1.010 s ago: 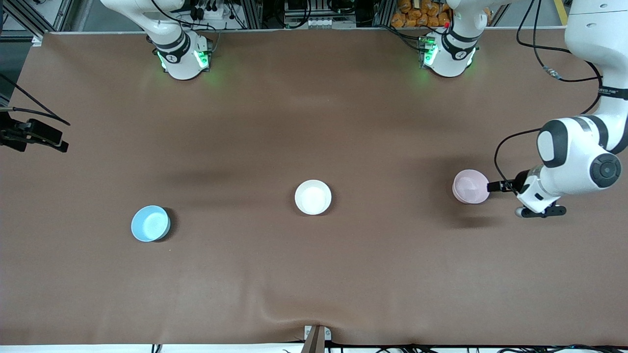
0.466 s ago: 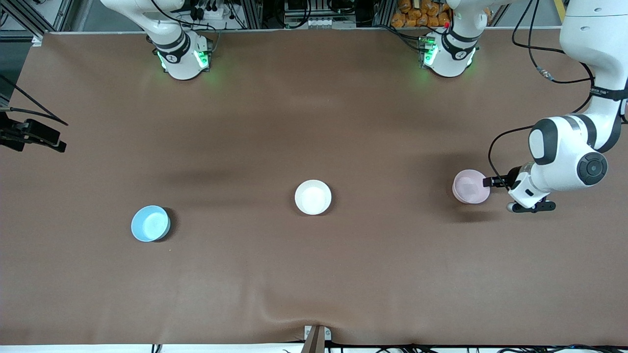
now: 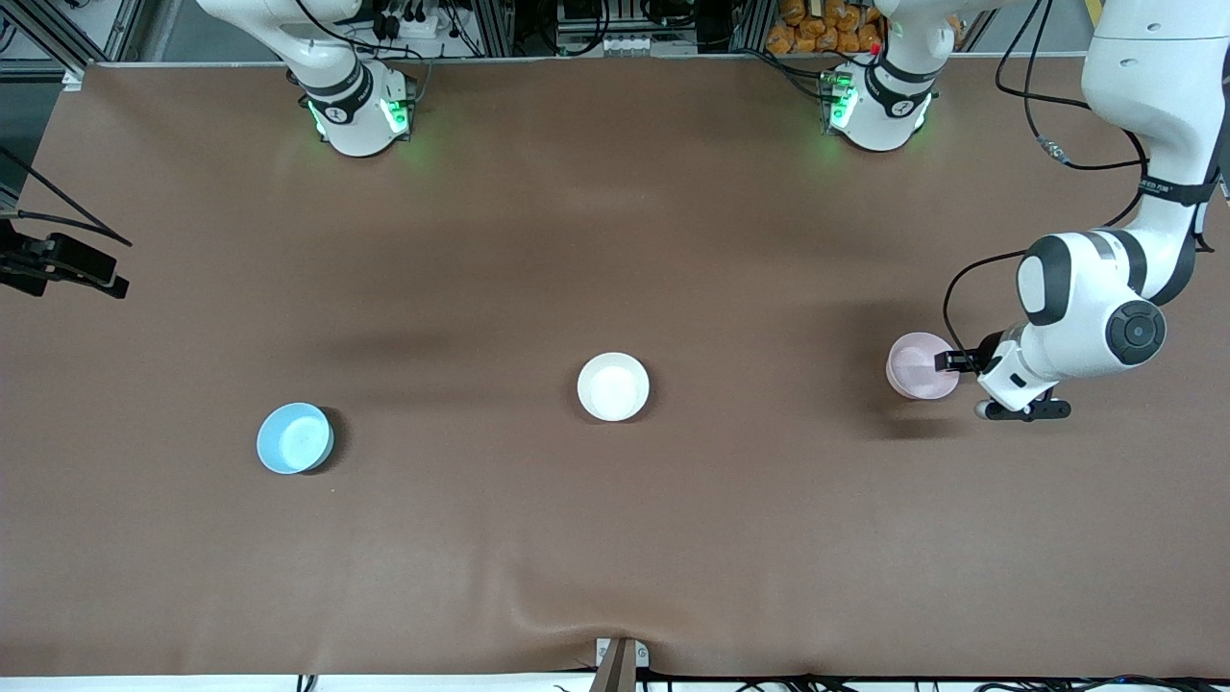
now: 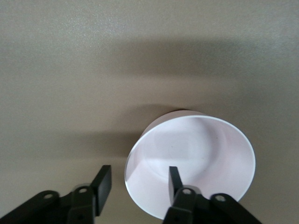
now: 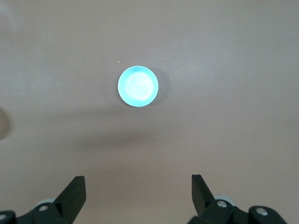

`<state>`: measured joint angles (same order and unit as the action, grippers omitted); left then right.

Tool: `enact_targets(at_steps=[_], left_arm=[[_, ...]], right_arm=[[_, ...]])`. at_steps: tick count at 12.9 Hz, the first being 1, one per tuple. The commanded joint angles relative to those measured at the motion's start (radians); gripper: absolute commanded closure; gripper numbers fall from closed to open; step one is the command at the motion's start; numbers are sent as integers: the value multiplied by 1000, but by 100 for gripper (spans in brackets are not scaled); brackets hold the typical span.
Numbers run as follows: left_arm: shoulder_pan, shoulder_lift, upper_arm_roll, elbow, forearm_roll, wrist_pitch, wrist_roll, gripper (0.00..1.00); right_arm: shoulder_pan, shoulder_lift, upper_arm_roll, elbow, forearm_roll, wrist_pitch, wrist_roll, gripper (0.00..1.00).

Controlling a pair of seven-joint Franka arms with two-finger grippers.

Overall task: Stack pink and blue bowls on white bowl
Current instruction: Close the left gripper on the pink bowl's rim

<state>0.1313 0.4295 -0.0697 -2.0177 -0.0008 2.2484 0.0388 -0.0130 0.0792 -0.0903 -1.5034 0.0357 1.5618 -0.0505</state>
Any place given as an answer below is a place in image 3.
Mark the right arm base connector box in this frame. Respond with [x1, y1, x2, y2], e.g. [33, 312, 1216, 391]
[381, 75, 418, 136]

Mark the orange snack pile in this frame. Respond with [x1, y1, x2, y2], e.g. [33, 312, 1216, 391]
[766, 0, 965, 56]

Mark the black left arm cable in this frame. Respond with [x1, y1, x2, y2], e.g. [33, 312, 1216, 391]
[943, 0, 1154, 359]

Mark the pink bowl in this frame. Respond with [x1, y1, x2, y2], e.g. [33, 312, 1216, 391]
[885, 332, 962, 402]

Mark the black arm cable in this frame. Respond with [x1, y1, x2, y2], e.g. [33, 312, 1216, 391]
[0, 144, 134, 249]
[943, 0, 1154, 359]

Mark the aluminium corner frame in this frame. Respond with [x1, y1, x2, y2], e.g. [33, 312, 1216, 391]
[0, 0, 147, 89]

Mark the blue bowl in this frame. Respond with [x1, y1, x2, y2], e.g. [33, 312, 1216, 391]
[256, 402, 335, 475]

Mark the white power strip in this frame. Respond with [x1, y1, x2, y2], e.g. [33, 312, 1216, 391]
[370, 0, 443, 41]

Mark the brown table mat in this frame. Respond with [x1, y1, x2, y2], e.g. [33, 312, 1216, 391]
[0, 55, 1230, 680]

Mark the white connector block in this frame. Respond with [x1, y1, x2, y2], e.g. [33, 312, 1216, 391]
[603, 33, 676, 57]

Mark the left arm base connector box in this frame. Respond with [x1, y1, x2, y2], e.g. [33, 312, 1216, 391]
[818, 69, 859, 135]

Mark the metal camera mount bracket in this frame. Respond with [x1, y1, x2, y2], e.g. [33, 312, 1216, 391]
[591, 636, 652, 692]

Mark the white bowl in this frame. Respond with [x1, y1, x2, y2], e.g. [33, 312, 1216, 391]
[577, 352, 651, 423]

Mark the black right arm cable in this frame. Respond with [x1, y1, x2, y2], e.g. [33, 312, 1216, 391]
[0, 144, 134, 249]

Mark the aluminium frame post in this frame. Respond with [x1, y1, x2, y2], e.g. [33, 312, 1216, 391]
[728, 0, 775, 55]
[469, 0, 516, 59]

